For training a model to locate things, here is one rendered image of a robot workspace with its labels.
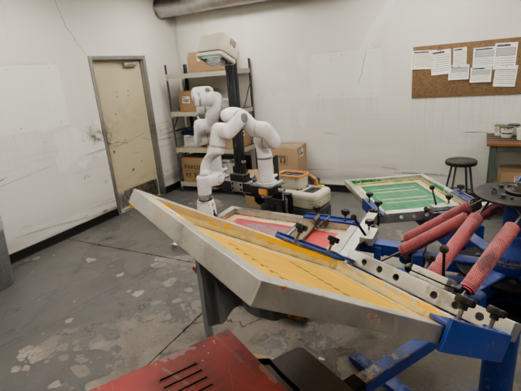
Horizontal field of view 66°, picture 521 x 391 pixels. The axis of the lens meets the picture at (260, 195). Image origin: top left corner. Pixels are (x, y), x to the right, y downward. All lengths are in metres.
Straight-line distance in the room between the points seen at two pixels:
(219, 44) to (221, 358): 1.73
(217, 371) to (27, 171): 4.30
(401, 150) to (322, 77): 1.46
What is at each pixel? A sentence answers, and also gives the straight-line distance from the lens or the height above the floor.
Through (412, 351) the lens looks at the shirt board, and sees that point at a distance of 1.44.
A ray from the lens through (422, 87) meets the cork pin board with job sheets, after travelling 5.49.
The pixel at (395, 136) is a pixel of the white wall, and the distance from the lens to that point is 5.62.
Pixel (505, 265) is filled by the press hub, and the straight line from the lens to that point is 1.75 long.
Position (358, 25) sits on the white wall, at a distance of 5.65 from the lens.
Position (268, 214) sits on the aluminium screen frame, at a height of 1.01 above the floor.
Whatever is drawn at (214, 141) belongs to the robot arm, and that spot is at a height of 1.47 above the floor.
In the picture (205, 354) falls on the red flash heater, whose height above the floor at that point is 1.10.
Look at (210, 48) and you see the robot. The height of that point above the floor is 1.95.
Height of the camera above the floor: 1.81
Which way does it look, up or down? 18 degrees down
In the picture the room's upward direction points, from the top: 5 degrees counter-clockwise
